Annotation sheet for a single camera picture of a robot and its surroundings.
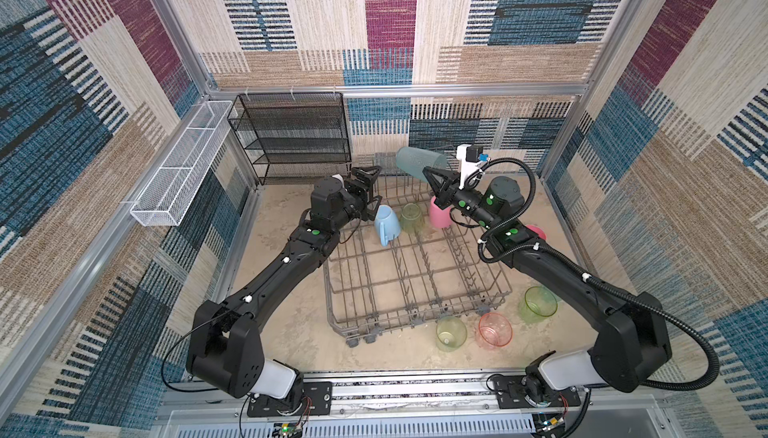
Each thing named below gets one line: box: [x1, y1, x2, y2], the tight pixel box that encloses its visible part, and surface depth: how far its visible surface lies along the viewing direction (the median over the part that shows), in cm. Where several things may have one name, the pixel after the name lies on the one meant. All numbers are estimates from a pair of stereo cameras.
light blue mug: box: [374, 204, 401, 247], surface depth 94 cm
